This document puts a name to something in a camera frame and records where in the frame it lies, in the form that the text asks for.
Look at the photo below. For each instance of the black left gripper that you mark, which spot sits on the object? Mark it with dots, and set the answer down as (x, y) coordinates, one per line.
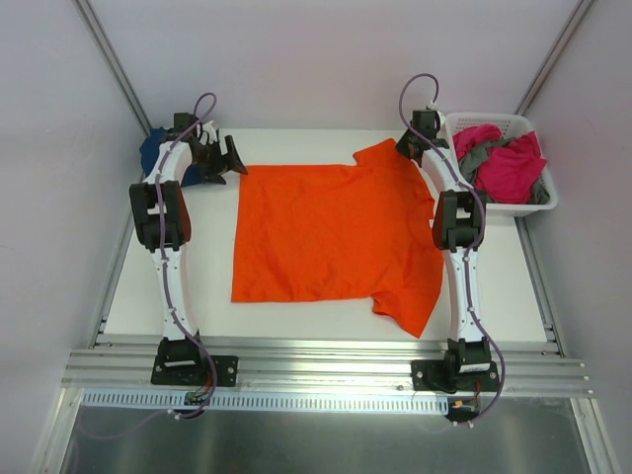
(217, 158)

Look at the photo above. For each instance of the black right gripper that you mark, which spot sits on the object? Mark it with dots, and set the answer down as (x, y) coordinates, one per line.
(408, 146)

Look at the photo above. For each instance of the orange t shirt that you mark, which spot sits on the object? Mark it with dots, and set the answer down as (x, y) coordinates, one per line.
(309, 233)

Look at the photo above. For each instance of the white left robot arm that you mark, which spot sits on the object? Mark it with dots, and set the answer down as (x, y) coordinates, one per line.
(163, 227)

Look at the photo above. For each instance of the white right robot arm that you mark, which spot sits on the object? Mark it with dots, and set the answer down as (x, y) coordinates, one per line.
(458, 230)

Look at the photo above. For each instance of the grey t shirt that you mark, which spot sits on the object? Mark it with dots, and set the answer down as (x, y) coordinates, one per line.
(474, 168)

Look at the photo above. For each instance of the blue folded t shirt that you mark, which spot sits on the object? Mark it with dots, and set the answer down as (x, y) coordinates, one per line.
(149, 153)

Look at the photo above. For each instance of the pink t shirt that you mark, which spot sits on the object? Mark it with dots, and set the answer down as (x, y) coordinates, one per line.
(508, 168)

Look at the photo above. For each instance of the white plastic basket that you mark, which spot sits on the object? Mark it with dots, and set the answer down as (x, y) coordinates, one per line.
(500, 155)

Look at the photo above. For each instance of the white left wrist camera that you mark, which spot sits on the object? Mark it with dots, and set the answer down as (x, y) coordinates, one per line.
(207, 132)

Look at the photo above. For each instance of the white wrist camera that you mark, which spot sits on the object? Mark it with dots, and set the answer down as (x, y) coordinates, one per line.
(207, 132)
(440, 116)

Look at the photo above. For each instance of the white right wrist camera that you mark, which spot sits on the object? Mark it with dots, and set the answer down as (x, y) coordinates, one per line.
(440, 116)

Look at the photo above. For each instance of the right corner aluminium post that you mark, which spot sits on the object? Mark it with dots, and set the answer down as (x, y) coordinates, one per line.
(569, 30)

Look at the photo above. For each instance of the corner aluminium post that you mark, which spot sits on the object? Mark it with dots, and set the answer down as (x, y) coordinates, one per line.
(569, 30)
(97, 32)

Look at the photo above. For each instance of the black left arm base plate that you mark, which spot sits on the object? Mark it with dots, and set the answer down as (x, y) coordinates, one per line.
(197, 374)

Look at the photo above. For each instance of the left corner aluminium post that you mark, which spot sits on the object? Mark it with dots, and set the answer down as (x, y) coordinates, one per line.
(97, 32)

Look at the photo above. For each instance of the aluminium front mounting rail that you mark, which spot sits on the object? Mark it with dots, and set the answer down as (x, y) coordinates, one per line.
(321, 366)

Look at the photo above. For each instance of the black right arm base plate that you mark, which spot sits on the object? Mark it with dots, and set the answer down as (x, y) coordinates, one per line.
(433, 374)

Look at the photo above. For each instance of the white slotted cable duct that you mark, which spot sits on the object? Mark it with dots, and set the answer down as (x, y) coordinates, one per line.
(263, 401)

